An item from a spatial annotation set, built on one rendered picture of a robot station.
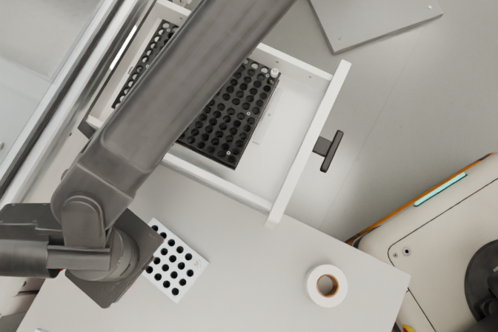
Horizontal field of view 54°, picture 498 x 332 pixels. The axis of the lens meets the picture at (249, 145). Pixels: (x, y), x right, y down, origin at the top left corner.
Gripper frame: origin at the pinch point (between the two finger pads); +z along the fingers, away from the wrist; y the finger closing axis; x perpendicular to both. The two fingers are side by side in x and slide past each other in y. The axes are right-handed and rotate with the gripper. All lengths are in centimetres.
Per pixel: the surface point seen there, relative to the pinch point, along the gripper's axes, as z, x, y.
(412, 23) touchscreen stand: 91, 9, -122
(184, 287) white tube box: 18.0, 7.4, -1.2
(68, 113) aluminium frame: -0.9, -19.9, -9.9
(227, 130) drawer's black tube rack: 7.2, -2.6, -24.4
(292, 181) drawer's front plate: 4.3, 10.7, -23.5
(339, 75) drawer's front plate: 3.8, 6.2, -42.1
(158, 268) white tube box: 18.1, 1.9, -0.8
